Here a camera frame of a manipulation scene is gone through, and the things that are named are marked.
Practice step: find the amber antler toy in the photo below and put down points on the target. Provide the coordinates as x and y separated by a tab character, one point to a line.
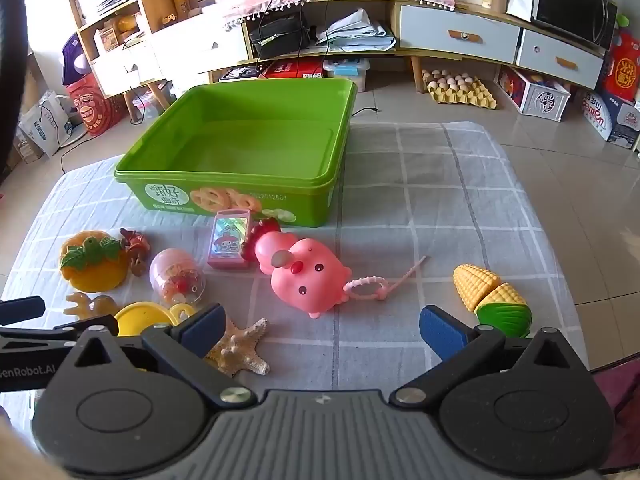
95	306

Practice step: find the green husk corn toy half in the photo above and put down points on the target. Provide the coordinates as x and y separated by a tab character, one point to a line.
505	312

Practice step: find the small brown toy figure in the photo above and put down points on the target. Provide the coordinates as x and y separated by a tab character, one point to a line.
136	247

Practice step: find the pink capsule egg toy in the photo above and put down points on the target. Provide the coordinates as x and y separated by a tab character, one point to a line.
175	275

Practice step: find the yellow egg tray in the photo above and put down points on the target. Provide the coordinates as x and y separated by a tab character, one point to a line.
460	91

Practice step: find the green plastic box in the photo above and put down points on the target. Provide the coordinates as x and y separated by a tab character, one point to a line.
165	200

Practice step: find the purple bag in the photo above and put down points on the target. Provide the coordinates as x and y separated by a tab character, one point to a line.
75	60

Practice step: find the red cardboard box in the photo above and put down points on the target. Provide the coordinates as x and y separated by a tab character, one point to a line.
290	69

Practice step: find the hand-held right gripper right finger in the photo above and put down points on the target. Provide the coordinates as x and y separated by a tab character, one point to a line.
442	335

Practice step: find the pink pig toy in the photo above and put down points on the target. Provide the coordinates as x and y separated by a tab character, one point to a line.
310	280

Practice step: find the white printed cardboard box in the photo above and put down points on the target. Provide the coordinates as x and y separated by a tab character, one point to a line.
607	117

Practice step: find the dark red cloth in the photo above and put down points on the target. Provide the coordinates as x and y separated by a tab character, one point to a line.
620	410

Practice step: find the white plastic crate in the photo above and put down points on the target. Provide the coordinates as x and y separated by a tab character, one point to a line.
542	97

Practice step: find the clear plastic bin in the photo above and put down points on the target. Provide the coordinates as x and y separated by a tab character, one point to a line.
152	102

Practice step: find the wide white drawer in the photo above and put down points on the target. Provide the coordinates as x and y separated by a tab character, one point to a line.
460	35

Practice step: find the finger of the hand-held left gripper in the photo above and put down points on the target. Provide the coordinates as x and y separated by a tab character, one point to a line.
20	310
45	336

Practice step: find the black bag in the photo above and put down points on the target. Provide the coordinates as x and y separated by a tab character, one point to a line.
277	35

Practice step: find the orange pumpkin toy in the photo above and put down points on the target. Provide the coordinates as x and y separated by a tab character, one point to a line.
95	265

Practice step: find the yellow toy car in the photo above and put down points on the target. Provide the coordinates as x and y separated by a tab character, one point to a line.
169	19

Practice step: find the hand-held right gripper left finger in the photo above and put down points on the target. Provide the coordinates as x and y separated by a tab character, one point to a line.
205	332

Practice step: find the red shopping bag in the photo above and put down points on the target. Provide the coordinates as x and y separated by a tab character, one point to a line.
95	107

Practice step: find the small white drawer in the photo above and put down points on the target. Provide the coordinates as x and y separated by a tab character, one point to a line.
560	60

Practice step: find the wooden media cabinet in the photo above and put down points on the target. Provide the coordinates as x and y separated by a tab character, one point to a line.
350	55

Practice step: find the clear storage box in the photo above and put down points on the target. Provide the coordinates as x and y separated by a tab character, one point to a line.
347	75

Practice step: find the white paper bag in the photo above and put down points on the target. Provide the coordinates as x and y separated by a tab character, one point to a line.
45	122

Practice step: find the black microwave oven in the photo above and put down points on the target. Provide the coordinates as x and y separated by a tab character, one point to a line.
570	5

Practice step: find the pink toy phone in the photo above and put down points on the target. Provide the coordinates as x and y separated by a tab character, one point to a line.
229	242

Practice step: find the beige starfish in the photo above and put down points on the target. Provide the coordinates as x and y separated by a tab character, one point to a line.
240	350

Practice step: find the grey checked cloth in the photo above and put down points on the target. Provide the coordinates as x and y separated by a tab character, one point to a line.
400	185

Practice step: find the yellow corn toy half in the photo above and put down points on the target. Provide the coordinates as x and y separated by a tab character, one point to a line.
472	285

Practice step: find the red gift box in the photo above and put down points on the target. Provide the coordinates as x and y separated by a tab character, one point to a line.
625	67

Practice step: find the clear plastic tool tray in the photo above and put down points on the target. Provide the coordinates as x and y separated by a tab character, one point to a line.
239	74

